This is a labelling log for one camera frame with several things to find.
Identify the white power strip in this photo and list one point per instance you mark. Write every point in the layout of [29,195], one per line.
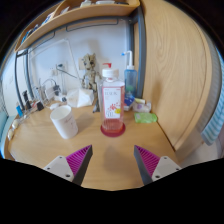
[55,95]

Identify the black upright stand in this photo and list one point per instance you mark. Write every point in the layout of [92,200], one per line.
[26,100]

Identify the blue white-nozzle wash bottle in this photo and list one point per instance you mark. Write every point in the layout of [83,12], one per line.
[130,80]

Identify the teal striped towel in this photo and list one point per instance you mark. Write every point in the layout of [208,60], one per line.
[213,128]

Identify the flat round red coaster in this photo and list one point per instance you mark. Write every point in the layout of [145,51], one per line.
[112,133]

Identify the green packet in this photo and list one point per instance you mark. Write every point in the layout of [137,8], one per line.
[145,117]

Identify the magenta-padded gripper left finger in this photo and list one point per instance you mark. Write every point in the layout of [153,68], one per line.
[71,163]

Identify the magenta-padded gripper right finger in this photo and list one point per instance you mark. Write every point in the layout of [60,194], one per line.
[155,165]

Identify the brown tree creature figurine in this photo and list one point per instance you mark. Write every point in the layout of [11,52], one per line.
[90,71]

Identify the clear pink-labelled drink bottle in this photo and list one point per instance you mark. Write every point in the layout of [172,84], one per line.
[112,103]

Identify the white paper cup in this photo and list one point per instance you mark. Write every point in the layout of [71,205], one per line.
[65,123]

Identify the yellow wrapped round snack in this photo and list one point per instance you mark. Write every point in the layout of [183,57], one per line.
[11,134]
[15,123]

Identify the white tissue pack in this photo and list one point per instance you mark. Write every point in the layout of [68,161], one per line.
[80,97]

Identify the wooden shelf unit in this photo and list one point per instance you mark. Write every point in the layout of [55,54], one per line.
[83,13]

